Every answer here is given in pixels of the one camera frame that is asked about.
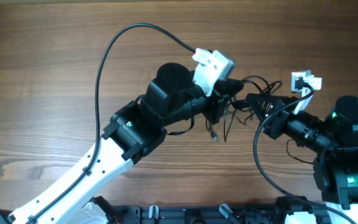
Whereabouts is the black cable bundle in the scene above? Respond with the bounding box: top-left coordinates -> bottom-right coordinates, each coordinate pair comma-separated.
205,75 -> 284,143

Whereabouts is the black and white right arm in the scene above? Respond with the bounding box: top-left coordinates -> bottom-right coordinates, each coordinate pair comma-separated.
246,93 -> 358,223

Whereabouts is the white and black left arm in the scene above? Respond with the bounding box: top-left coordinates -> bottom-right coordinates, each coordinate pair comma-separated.
0,63 -> 243,223

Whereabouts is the black right camera cable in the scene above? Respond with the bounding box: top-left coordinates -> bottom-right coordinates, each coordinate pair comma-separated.
252,79 -> 358,224

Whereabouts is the black camera cable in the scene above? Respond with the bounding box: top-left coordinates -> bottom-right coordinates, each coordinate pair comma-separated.
25,22 -> 197,224
252,79 -> 358,224

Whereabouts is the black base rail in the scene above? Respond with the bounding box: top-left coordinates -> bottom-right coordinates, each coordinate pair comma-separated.
113,203 -> 332,224

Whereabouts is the black left camera cable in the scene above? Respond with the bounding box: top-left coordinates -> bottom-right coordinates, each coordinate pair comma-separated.
25,22 -> 197,224

